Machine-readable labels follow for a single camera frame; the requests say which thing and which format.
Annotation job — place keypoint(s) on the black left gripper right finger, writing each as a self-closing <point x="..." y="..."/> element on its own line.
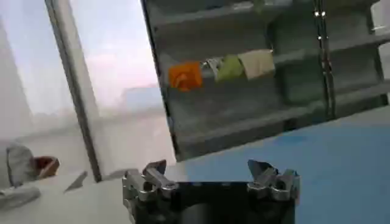
<point x="271" y="184"/>

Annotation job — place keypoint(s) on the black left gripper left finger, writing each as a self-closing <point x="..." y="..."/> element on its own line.
<point x="152" y="185"/>

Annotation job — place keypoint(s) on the light blue cloth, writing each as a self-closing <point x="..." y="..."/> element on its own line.
<point x="335" y="170"/>

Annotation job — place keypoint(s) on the grey shelf rack with clothes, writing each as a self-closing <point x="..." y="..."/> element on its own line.
<point x="231" y="100"/>

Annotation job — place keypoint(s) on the grey backpack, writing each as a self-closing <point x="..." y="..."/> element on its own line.
<point x="19" y="164"/>

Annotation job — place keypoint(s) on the dark window frame post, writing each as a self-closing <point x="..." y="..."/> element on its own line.
<point x="74" y="91"/>

